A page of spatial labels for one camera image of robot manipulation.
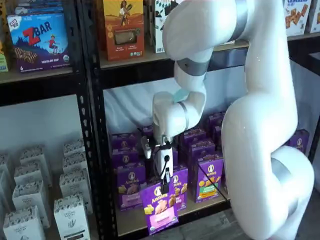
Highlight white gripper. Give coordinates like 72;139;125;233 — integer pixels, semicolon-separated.
153;145;174;194

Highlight white cloth backdrop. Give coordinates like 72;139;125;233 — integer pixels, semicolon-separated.
103;76;251;137

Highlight black cable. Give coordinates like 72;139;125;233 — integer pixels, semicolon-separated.
136;128;176;181

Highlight purple snack box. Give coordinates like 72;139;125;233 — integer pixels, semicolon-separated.
141;124;155;137
112;148;141;167
206;111;226;131
183;127;207;145
188;141;216;162
213;124;224;147
287;129;310;155
110;133;141;151

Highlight white black patterned box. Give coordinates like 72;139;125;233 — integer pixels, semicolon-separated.
153;0;176;54

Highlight brown shelf board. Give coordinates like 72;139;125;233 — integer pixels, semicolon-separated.
99;32;320;70
0;67;78;85
115;192;231;237

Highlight orange mix box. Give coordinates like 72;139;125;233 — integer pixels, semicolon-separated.
103;0;146;62

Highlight black metal shelf rack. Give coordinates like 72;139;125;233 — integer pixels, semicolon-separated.
0;0;101;240
77;0;320;240

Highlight yellow green box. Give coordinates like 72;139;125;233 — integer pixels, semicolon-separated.
0;0;10;74

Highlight blue Zbar box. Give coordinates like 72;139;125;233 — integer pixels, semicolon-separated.
6;12;71;74

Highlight purple box magenta patch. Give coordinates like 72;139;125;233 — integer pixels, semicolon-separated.
169;166;189;210

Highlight white cracker box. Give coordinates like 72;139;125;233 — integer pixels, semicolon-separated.
283;0;313;38
305;0;320;34

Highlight white patterned carton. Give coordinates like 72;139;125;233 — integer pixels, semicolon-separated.
11;180;51;229
62;138;86;156
62;151;88;173
19;147;47;166
13;161;50;186
53;196;91;240
2;205;40;240
59;167;94;215

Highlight purple box pink patch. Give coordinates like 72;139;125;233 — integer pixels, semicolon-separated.
116;163;147;210
139;180;180;236

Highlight purple box green patch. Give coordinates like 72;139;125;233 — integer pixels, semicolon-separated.
197;157;225;204

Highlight blue snack box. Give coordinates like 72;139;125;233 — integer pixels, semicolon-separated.
14;0;65;16

